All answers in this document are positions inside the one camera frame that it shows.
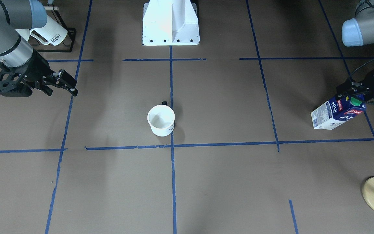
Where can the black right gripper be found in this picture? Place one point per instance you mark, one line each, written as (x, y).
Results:
(38, 69)

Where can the blue milk carton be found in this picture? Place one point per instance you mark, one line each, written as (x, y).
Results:
(336, 112)

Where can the white smiley face mug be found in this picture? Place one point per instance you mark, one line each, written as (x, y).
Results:
(161, 119)

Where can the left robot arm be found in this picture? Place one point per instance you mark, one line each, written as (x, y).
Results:
(359, 31)

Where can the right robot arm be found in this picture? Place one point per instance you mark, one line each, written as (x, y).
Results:
(22, 67)

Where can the white ribbed HOME mug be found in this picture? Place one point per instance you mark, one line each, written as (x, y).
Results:
(51, 33)

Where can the black wire mug rack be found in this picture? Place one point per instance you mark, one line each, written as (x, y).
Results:
(68, 43)

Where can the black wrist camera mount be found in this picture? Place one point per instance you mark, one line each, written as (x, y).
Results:
(11, 82)

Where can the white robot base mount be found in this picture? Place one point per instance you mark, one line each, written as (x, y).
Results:
(170, 23)

